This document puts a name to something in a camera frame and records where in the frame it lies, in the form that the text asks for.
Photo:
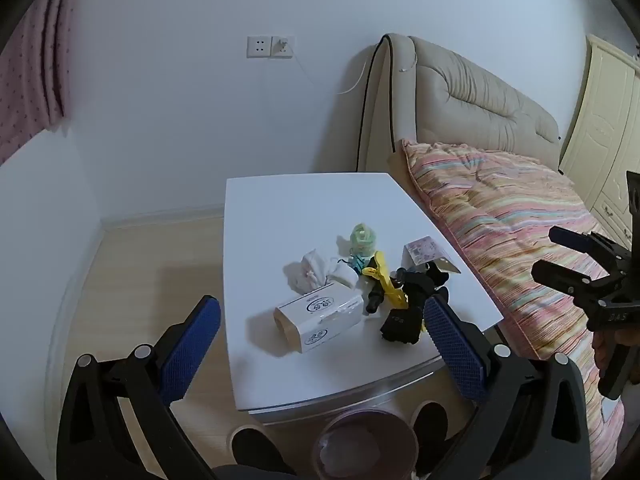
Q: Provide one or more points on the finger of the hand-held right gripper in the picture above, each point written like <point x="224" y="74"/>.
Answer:
<point x="570" y="239"/>
<point x="555" y="274"/>

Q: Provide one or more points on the cream wardrobe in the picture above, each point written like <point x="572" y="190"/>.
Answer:
<point x="600" y="125"/>

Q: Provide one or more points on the white wall socket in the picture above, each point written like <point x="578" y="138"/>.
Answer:
<point x="258" y="46"/>
<point x="291" y="53"/>

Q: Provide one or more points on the yellow plastic clip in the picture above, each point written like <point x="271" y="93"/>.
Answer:
<point x="385" y="280"/>

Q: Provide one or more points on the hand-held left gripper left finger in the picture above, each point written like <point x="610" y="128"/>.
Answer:
<point x="192" y="350"/>

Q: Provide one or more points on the pink translucent trash bin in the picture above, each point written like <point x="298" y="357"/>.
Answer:
<point x="365" y="440"/>

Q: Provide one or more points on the black cloth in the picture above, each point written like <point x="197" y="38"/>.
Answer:
<point x="400" y="325"/>

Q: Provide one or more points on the black plastic hook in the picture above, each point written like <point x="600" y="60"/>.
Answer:
<point x="374" y="300"/>

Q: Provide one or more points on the white tissue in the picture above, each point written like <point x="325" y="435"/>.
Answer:
<point x="312" y="270"/>

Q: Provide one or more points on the striped pink quilt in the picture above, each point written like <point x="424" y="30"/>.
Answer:
<point x="510" y="210"/>

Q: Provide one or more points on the person's right hand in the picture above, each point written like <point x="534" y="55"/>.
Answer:
<point x="600" y="352"/>

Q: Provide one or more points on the beige padded headboard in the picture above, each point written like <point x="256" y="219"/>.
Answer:
<point x="475" y="95"/>

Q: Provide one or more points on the pink dotted curtain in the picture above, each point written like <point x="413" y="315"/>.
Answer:
<point x="35" y="75"/>

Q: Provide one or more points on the white plug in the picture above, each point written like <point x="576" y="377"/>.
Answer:
<point x="280" y="46"/>

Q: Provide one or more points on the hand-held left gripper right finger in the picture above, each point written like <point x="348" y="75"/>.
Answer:
<point x="455" y="345"/>

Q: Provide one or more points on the white table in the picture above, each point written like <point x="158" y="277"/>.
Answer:
<point x="280" y="220"/>

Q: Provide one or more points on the white baseboard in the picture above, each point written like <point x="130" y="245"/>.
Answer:
<point x="160" y="216"/>

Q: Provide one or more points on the black shoe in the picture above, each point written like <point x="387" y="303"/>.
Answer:
<point x="430" y="430"/>
<point x="260" y="452"/>

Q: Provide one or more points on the white tissue box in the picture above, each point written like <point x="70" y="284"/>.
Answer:
<point x="320" y="317"/>

